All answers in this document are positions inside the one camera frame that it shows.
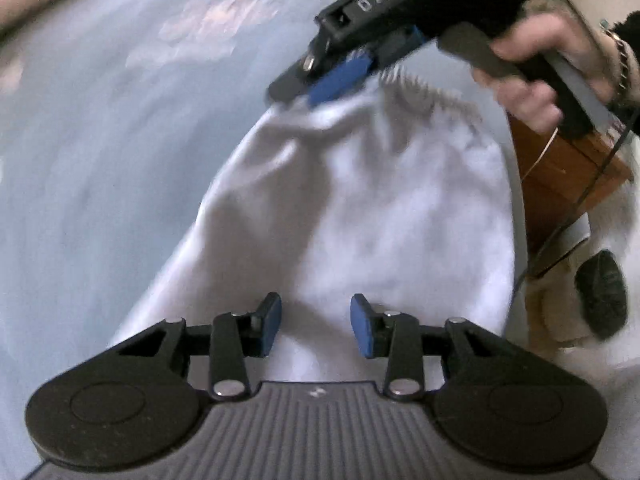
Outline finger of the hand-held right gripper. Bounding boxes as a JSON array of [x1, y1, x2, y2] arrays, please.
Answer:
[[307, 52, 381, 110], [266, 45, 331, 107]]

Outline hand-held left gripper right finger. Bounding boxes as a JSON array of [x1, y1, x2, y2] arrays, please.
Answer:
[[351, 294, 546, 402]]

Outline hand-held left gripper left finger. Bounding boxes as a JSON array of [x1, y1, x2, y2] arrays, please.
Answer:
[[75, 292, 282, 402]]

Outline grey drawstring pants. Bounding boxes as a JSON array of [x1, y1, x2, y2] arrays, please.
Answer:
[[107, 67, 518, 396]]

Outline person's right hand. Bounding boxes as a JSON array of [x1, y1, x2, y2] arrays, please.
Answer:
[[472, 10, 621, 132]]

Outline teal floral bed sheet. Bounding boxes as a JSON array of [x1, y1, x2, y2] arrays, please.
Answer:
[[0, 0, 528, 480]]

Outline white flat object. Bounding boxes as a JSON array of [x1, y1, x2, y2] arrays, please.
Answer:
[[537, 212, 591, 273]]

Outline black fuzzy slipper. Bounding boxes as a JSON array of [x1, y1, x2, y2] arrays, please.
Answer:
[[574, 249, 628, 341]]

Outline metal chain bracelet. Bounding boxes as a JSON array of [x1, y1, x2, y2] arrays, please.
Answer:
[[602, 22, 633, 98]]

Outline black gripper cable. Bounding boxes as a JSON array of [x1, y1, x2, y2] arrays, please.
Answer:
[[520, 125, 640, 286]]

